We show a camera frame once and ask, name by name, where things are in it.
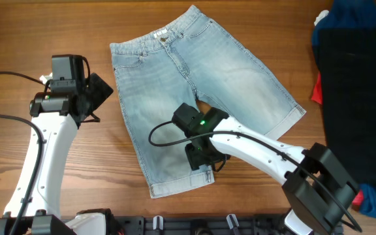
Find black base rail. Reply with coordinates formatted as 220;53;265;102
57;213;344;235

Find white garment tag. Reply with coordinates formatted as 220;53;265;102
313;10;329;26

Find dark blue garment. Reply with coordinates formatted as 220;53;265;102
311;1;376;218

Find light blue denim shorts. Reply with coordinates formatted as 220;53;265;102
110;6;306;198

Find black garment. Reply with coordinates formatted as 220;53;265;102
313;29;376;189

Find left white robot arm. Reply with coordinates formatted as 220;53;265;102
0;54;117;234

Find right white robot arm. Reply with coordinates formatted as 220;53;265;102
172;103;358;234

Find red garment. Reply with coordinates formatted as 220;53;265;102
311;73;364;211

